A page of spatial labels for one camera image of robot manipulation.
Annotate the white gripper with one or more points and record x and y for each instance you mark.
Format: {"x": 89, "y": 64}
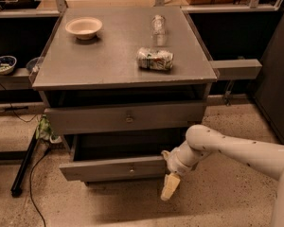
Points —
{"x": 174, "y": 165}

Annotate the grey drawer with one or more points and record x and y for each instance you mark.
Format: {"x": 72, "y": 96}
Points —
{"x": 130, "y": 117}
{"x": 105, "y": 157}

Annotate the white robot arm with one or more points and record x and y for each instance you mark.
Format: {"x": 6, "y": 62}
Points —
{"x": 200, "y": 141}

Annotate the grey drawer cabinet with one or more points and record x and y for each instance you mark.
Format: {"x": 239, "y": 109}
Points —
{"x": 104, "y": 71}

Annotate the grey top drawer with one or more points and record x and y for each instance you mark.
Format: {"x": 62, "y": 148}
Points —
{"x": 130, "y": 117}

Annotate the crushed green white can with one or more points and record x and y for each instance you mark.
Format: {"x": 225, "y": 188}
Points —
{"x": 153, "y": 59}

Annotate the grey side shelf block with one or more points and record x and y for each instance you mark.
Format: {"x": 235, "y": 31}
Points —
{"x": 236, "y": 69}

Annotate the green white bag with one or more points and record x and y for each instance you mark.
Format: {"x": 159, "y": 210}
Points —
{"x": 45, "y": 132}

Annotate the clear plastic bottle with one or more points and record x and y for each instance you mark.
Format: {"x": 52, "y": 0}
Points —
{"x": 158, "y": 30}

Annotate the black pole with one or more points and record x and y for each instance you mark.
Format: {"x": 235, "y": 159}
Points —
{"x": 16, "y": 189}

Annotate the beige bowl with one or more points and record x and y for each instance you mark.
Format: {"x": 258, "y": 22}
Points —
{"x": 84, "y": 28}

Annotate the clear glass bowl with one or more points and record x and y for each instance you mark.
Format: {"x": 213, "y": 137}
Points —
{"x": 33, "y": 66}

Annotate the grey left counter shelf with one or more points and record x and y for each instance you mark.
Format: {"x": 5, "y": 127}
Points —
{"x": 17, "y": 80}

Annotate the blue patterned bowl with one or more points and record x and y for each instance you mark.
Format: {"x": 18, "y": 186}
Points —
{"x": 7, "y": 64}

